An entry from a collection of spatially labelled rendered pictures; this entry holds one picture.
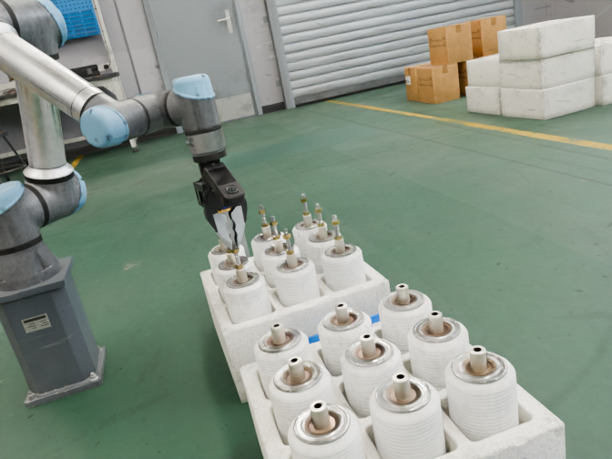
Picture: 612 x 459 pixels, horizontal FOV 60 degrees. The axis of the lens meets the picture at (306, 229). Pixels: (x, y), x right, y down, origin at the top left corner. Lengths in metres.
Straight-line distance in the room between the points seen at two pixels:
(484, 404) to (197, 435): 0.64
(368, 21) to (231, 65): 1.68
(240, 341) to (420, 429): 0.53
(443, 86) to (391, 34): 2.10
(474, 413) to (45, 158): 1.12
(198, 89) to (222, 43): 5.21
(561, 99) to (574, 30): 0.39
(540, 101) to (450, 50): 1.46
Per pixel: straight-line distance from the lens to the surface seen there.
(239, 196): 1.04
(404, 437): 0.76
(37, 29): 1.37
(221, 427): 1.21
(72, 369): 1.51
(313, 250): 1.33
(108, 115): 1.05
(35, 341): 1.48
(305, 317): 1.19
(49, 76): 1.15
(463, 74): 5.03
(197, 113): 1.09
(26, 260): 1.43
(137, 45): 6.24
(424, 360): 0.88
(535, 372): 1.23
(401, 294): 0.98
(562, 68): 3.66
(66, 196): 1.49
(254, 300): 1.17
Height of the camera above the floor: 0.72
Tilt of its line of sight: 19 degrees down
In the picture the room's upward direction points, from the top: 11 degrees counter-clockwise
